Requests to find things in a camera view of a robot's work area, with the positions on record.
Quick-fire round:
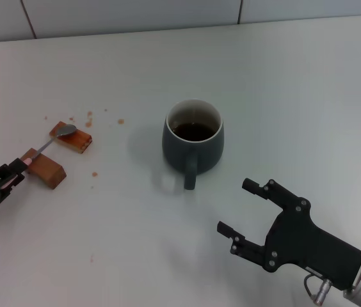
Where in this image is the grooved stained wooden block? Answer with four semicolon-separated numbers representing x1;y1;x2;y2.
49;121;93;155

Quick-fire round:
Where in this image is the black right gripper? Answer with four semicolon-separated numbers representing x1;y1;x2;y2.
216;178;361;291

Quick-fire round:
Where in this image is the pink handled metal spoon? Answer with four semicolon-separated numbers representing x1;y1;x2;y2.
3;124;78;190

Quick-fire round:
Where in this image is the plain brown wooden block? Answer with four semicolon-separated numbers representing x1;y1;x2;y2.
20;147;67;191

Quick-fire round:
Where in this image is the right gripper cable with connector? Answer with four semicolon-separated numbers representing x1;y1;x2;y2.
303;273;333;304

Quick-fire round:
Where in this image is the grey ceramic cup with coffee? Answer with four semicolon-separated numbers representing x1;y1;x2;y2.
161;98;225;191

